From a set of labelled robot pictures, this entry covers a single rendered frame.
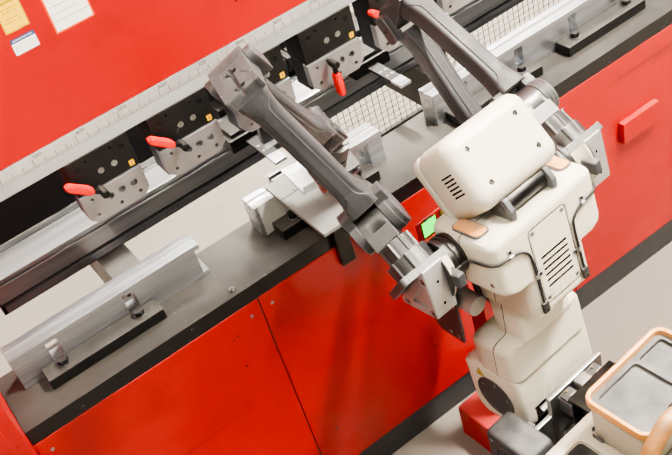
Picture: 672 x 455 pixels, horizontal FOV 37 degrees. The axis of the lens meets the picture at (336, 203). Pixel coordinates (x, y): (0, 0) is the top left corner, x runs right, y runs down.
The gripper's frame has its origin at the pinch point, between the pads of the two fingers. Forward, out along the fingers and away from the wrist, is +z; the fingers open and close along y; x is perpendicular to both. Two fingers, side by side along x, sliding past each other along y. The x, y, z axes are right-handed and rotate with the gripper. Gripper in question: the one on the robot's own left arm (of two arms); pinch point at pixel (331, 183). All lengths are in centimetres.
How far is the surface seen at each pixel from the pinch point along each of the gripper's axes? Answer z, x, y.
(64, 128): -27, -31, 47
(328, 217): -0.2, 6.7, 5.9
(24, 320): 164, -84, 73
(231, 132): 18.5, -33.8, 5.6
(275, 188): 9.2, -10.3, 8.6
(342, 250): 18.7, 9.2, 2.4
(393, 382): 68, 35, 0
